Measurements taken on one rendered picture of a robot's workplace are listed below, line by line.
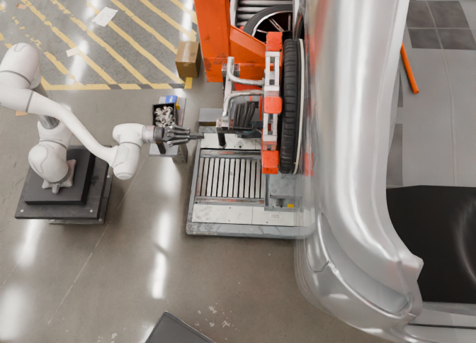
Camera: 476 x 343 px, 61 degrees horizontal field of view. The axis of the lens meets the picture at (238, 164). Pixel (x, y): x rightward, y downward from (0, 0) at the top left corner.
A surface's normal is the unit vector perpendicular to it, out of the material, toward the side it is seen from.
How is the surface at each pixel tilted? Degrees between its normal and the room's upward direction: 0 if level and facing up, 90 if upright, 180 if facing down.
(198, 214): 0
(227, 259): 0
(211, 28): 90
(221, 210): 0
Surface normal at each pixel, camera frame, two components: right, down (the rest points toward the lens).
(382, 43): -0.33, -0.27
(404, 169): -0.06, -0.17
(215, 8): -0.06, 0.88
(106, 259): -0.04, -0.48
